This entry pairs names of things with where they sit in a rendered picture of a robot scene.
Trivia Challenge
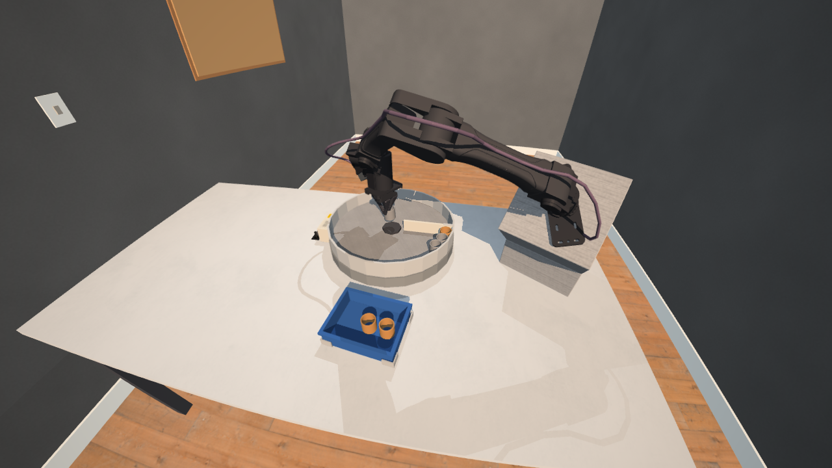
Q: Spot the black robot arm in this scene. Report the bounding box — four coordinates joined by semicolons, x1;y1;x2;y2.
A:
346;90;585;248

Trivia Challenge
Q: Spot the beige round turntable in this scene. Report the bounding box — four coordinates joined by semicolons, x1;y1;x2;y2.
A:
312;188;454;288

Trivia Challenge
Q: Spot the blue open crate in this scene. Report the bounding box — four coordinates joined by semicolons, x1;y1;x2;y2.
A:
317;287;413;362

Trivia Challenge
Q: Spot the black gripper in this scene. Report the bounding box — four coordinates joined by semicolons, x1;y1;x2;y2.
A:
365;170;402;215

